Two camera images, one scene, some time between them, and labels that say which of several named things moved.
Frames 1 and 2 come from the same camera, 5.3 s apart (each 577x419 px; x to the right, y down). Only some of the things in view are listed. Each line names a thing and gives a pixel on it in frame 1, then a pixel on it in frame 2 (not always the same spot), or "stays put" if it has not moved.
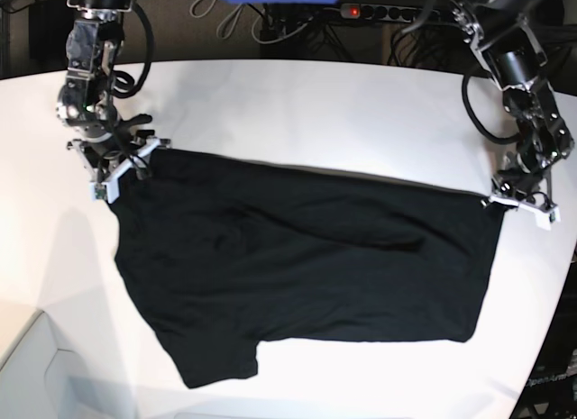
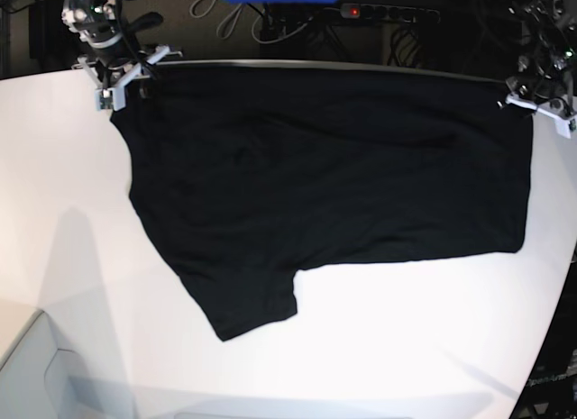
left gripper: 108,149 -> 117,56
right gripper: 524,180 -> 543,86
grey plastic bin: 46,377 stays put
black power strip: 385,12 stays put
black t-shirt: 231,252 -> 243,175
